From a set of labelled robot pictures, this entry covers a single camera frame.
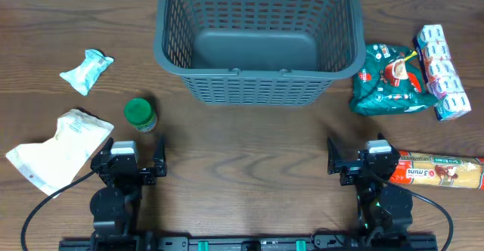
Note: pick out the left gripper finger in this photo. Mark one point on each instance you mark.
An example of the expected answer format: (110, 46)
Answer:
(105, 150)
(159, 159)

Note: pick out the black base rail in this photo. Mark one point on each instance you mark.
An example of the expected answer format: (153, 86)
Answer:
(316, 242)

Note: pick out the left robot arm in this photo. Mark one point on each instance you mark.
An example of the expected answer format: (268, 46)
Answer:
(115, 207)

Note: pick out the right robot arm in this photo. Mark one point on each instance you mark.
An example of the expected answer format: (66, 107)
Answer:
(384, 211)

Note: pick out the tissue multipack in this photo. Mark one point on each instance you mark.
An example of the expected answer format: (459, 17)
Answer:
(440, 74)

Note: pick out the green coffee bag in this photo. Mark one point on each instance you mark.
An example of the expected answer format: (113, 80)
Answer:
(388, 83)

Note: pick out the cream paper pouch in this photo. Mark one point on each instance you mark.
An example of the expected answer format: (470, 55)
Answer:
(53, 164)

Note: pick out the light blue snack packet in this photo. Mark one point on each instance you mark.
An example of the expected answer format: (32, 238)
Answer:
(83, 77)

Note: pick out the orange spaghetti packet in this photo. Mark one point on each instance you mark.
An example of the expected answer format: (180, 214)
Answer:
(438, 170)

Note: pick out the green lid jar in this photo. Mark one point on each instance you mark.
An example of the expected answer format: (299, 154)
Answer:
(140, 114)

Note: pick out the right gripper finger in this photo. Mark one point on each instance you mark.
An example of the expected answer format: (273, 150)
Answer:
(380, 136)
(334, 163)

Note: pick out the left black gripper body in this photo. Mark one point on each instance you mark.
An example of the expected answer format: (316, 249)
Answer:
(147, 177)

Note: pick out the grey plastic basket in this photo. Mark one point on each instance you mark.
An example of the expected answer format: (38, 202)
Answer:
(259, 52)

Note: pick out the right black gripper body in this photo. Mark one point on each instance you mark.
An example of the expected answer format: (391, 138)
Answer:
(351, 171)

